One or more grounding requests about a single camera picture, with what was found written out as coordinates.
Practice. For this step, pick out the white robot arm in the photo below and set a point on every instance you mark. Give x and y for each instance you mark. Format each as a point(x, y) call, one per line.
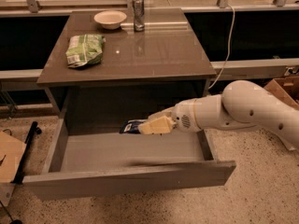
point(241, 106)

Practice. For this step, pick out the blue rxbar blueberry bar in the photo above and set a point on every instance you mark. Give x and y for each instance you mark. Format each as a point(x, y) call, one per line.
point(131, 126)

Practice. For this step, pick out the green chip bag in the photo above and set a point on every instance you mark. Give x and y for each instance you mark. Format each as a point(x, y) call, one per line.
point(85, 50)

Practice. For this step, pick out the cardboard box right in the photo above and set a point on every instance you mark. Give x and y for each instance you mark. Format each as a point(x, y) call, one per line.
point(286, 89)

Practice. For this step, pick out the open grey top drawer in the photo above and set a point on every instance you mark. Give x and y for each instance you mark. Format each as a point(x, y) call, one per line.
point(89, 156)

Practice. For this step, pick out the grey cabinet with glossy top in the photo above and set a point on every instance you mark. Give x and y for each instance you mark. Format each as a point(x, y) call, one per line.
point(167, 50)

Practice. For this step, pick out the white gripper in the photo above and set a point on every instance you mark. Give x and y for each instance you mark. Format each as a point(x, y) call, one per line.
point(183, 117)

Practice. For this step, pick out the white paper bowl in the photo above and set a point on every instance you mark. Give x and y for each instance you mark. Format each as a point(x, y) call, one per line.
point(111, 19)

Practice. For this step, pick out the black metal stand leg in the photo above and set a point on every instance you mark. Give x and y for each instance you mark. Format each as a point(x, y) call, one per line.
point(34, 129)

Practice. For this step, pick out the cardboard sheet left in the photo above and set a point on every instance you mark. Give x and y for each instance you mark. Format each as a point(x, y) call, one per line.
point(11, 151)

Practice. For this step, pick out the silver metal can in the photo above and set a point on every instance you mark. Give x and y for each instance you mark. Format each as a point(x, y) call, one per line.
point(138, 7)

